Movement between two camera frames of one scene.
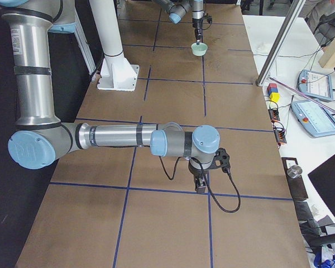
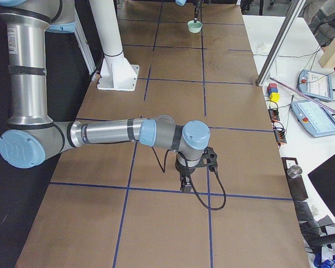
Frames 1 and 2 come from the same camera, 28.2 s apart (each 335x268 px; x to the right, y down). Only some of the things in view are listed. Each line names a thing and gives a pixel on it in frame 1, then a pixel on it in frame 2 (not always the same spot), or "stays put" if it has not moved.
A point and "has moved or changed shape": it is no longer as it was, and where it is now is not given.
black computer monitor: [329, 180] stays put
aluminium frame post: [279, 43] stays put
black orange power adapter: [274, 114] stays put
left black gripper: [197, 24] to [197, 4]
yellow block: [274, 96] stays put
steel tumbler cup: [294, 171] stays put
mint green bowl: [200, 49] has moved or changed shape
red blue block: [272, 87] stays put
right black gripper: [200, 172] to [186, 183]
